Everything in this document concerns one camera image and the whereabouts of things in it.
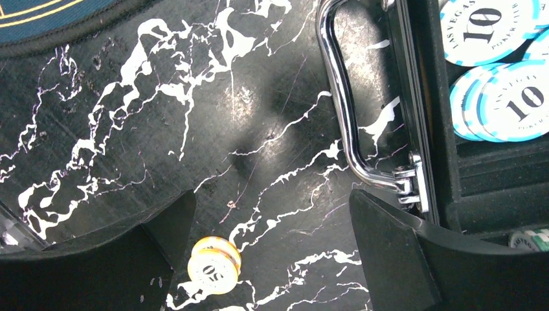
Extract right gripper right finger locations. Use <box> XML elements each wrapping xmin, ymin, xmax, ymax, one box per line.
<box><xmin>349</xmin><ymin>189</ymin><xmax>548</xmax><ymax>310</ymax></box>

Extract loose light blue chips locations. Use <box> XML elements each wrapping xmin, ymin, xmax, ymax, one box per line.
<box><xmin>440</xmin><ymin>1</ymin><xmax>548</xmax><ymax>143</ymax></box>

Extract orange poker chip stack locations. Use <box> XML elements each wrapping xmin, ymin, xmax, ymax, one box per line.
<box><xmin>187</xmin><ymin>236</ymin><xmax>242</xmax><ymax>295</ymax></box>

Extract green chip row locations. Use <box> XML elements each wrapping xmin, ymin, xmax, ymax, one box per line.
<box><xmin>508</xmin><ymin>229</ymin><xmax>548</xmax><ymax>252</ymax></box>

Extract black poker chip case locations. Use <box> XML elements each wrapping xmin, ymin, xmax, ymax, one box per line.
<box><xmin>382</xmin><ymin>1</ymin><xmax>548</xmax><ymax>253</ymax></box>

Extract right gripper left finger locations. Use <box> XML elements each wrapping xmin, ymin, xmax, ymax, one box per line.
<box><xmin>1</xmin><ymin>190</ymin><xmax>196</xmax><ymax>310</ymax></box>

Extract chrome case handle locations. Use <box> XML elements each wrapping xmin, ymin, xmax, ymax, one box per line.
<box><xmin>315</xmin><ymin>1</ymin><xmax>432</xmax><ymax>216</ymax></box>

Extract round dark blue poker mat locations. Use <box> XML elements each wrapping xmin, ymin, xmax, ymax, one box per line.
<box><xmin>1</xmin><ymin>0</ymin><xmax>154</xmax><ymax>59</ymax></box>

